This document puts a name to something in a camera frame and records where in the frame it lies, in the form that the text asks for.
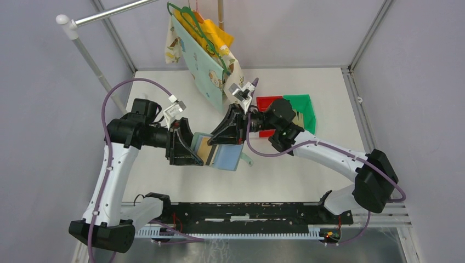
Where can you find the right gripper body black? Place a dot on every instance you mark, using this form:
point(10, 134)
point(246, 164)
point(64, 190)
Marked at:
point(258, 123)

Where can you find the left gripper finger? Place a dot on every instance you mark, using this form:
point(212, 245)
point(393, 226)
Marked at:
point(183, 137)
point(183, 157)

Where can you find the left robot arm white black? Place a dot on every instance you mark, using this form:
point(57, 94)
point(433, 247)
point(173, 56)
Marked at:
point(104, 225)

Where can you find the mint cartoon print garment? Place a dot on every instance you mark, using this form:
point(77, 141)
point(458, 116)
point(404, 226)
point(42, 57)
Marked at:
point(207, 73)

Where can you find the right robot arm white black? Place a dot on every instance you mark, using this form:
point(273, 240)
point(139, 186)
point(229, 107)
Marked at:
point(371, 174)

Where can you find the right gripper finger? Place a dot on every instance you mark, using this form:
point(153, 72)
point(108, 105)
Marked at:
point(232, 123)
point(226, 138)

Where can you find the gold black striped card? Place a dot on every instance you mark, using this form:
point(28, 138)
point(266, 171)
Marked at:
point(205, 151)

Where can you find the green clothes hanger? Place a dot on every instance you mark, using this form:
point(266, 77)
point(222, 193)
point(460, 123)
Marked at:
point(223, 61)

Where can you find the cream cartoon print garment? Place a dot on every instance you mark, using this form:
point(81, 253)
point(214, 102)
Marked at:
point(173, 54)

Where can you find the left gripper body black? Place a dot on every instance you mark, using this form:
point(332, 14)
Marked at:
point(161, 137)

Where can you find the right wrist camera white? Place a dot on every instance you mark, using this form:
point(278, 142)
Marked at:
point(241, 95)

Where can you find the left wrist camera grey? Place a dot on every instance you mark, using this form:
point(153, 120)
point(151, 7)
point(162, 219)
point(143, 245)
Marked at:
point(175, 108)

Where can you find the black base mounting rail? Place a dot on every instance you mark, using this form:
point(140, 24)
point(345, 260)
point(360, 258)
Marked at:
point(250, 218)

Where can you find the yellow garment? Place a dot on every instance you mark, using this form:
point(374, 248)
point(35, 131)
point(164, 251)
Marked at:
point(220, 39)

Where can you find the green plastic bin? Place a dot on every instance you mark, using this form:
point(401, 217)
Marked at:
point(305, 115)

